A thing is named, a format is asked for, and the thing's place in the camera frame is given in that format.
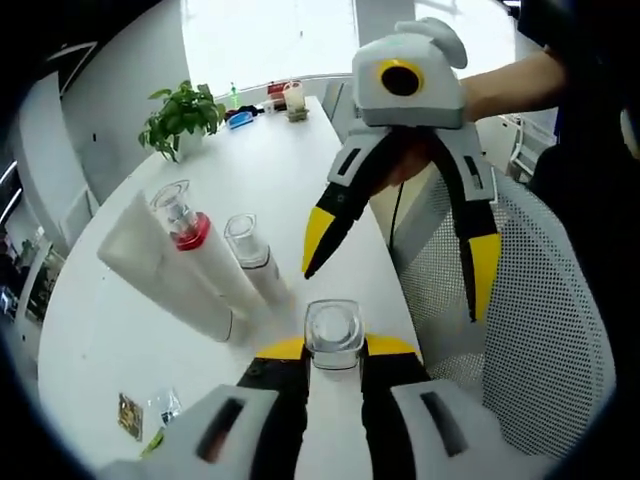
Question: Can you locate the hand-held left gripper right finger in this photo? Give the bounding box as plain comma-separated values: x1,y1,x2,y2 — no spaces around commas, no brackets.
359,333,531,480

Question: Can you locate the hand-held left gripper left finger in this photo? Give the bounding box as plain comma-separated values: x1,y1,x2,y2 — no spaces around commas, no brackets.
99,337,311,480

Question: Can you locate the white skincare bottle clear cap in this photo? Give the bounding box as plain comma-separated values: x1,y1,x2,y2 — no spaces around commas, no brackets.
292,298,374,480
222,213,297,310

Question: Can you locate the clear blue skincare sachet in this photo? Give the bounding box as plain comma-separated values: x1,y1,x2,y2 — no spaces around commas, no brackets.
147,388,184,426

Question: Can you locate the green black skincare packet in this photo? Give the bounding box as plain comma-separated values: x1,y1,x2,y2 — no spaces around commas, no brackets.
139,427,166,459

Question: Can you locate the brown skincare sachet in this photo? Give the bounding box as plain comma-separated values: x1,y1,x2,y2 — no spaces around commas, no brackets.
117,392,145,441

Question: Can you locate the red collar skincare bottle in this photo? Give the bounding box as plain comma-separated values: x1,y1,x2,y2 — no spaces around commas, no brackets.
148,178,266,321

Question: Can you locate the white skincare tube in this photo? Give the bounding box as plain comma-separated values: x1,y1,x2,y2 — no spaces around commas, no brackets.
97,192,251,344

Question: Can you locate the person's right hand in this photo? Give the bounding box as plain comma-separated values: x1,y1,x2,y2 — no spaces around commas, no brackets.
372,130,449,197

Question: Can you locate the grey mesh office chair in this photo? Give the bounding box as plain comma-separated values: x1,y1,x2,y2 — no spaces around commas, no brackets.
389,164,616,459

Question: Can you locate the large window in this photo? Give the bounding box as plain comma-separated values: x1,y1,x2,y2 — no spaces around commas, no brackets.
182,0,416,94

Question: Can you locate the person's black shirt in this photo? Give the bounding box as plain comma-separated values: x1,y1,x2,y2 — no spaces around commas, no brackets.
519,0,640,241

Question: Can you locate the green potted plant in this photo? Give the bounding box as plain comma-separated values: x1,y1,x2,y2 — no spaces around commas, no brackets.
138,79,227,164

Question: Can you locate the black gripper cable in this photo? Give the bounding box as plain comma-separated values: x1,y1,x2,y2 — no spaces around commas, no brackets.
389,182,406,246

